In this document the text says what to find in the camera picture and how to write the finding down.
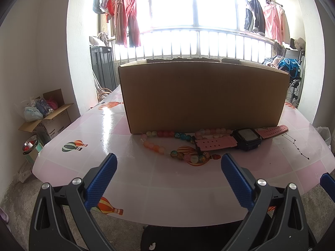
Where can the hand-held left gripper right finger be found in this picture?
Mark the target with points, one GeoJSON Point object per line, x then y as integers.
{"type": "Point", "coordinates": [236, 180]}

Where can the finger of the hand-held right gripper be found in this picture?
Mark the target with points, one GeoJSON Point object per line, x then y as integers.
{"type": "Point", "coordinates": [329, 185]}

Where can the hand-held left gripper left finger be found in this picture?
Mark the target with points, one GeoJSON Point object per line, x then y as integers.
{"type": "Point", "coordinates": [102, 180]}

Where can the large cardboard box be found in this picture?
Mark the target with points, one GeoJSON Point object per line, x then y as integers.
{"type": "Point", "coordinates": [201, 96]}

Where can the white crumpled plastic bag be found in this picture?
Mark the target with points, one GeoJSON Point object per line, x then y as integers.
{"type": "Point", "coordinates": [323, 134]}

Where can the pink printed tablecloth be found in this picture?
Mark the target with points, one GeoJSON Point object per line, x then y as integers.
{"type": "Point", "coordinates": [162, 188]}

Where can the open cardboard box with clutter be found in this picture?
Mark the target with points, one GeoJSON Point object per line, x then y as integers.
{"type": "Point", "coordinates": [55, 125]}

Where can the teal carton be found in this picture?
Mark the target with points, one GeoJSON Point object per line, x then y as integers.
{"type": "Point", "coordinates": [32, 154]}

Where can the steel bowl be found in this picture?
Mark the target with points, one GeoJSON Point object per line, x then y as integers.
{"type": "Point", "coordinates": [29, 143]}

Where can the red tote bag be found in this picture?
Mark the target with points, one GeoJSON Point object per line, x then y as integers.
{"type": "Point", "coordinates": [104, 94]}

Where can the white blue plastic bag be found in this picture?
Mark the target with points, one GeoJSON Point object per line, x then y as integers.
{"type": "Point", "coordinates": [32, 113]}

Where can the wheelchair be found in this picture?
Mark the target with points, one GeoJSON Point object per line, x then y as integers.
{"type": "Point", "coordinates": [294, 89]}

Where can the pink slipper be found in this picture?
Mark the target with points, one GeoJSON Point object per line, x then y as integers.
{"type": "Point", "coordinates": [3, 215]}

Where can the grey metal cabinet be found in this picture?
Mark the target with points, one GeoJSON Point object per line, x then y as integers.
{"type": "Point", "coordinates": [103, 68]}

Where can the pile of blue clothes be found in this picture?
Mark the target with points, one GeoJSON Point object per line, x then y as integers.
{"type": "Point", "coordinates": [286, 64]}

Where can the cloth bundle on cabinet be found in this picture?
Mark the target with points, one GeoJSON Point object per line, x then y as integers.
{"type": "Point", "coordinates": [100, 38]}

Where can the beige hat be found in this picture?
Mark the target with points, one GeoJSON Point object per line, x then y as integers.
{"type": "Point", "coordinates": [298, 43]}

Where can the metal balcony railing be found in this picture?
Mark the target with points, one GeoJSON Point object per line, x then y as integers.
{"type": "Point", "coordinates": [183, 44]}

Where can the hanging pink red clothes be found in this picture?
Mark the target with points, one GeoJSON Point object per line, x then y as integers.
{"type": "Point", "coordinates": [133, 23]}

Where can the light pink hanging shirt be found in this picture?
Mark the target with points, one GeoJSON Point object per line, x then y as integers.
{"type": "Point", "coordinates": [273, 23]}

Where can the dark navy hanging jacket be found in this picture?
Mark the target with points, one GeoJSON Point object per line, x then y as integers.
{"type": "Point", "coordinates": [255, 15]}

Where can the small red hanging garment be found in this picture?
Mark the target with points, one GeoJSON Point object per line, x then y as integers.
{"type": "Point", "coordinates": [110, 7]}

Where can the grey hanging garment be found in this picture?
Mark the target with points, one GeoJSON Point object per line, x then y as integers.
{"type": "Point", "coordinates": [98, 5]}

